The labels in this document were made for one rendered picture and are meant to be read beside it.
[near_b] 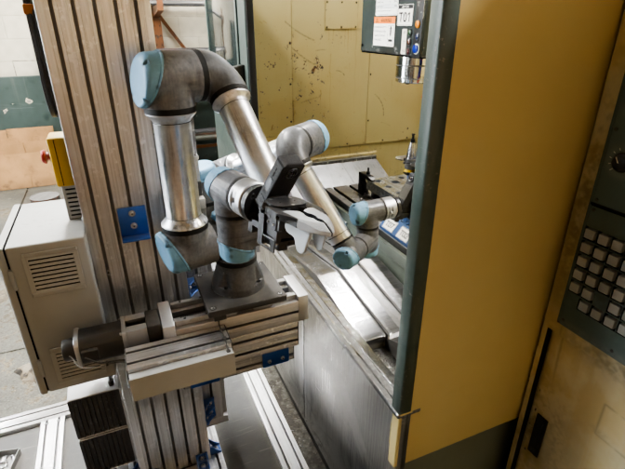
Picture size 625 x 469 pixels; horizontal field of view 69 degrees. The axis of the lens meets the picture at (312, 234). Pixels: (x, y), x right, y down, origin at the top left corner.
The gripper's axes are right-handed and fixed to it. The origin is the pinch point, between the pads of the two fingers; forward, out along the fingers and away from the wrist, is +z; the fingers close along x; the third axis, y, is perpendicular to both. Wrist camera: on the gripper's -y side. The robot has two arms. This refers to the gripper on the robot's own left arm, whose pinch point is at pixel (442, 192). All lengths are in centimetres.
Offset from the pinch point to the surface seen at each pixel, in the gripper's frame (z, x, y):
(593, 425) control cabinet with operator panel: 0, 71, 41
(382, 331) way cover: -24, 5, 50
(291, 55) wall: 4, -155, -34
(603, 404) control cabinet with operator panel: 0, 71, 33
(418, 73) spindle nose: 20, -48, -33
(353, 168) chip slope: 44, -147, 41
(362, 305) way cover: -25, -10, 48
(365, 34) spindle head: 3, -63, -48
